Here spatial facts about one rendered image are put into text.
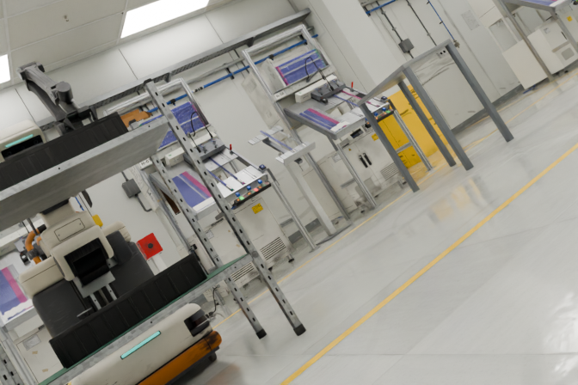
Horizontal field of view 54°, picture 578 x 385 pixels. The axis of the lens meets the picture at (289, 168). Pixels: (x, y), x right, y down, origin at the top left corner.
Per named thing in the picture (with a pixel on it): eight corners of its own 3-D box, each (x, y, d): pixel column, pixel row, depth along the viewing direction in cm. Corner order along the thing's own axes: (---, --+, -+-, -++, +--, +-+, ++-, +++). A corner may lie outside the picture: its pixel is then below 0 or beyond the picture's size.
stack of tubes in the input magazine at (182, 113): (206, 125, 504) (190, 100, 505) (156, 149, 480) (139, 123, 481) (203, 130, 515) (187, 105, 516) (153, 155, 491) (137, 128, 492)
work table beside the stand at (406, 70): (470, 169, 365) (402, 64, 369) (413, 192, 429) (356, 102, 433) (514, 137, 383) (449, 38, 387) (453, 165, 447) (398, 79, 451)
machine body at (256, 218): (299, 255, 486) (261, 193, 489) (232, 302, 453) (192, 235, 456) (272, 266, 543) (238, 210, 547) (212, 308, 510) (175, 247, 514)
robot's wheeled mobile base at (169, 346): (88, 420, 287) (62, 377, 289) (193, 345, 317) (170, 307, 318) (98, 438, 228) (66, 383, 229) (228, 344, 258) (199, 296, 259)
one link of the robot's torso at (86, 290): (83, 299, 269) (56, 253, 270) (136, 267, 282) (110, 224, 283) (86, 294, 245) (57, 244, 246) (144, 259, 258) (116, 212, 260)
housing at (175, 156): (219, 148, 508) (217, 134, 499) (172, 172, 485) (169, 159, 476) (214, 143, 513) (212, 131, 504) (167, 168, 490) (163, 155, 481)
